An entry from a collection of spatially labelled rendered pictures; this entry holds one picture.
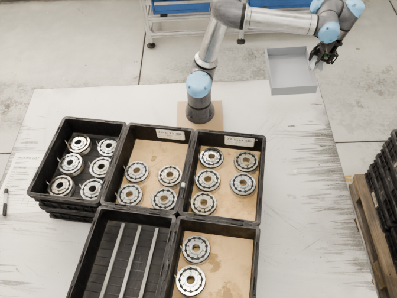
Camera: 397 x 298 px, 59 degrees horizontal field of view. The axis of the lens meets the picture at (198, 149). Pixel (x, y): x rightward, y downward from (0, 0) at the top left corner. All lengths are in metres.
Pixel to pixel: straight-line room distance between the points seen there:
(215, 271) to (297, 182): 0.58
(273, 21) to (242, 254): 0.86
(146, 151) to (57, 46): 2.31
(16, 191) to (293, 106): 1.42
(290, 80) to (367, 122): 1.30
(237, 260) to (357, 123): 1.82
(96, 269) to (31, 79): 2.36
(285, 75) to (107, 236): 1.07
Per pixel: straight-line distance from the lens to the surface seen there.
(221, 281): 1.32
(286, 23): 1.41
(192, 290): 1.28
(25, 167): 1.90
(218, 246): 1.35
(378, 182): 2.28
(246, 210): 1.41
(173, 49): 3.36
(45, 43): 3.82
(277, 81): 1.72
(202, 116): 1.75
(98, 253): 1.42
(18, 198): 1.82
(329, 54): 1.65
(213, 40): 1.63
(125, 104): 1.97
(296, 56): 1.86
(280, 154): 1.72
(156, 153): 1.57
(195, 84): 1.65
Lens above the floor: 2.11
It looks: 55 degrees down
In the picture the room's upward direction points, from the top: 5 degrees counter-clockwise
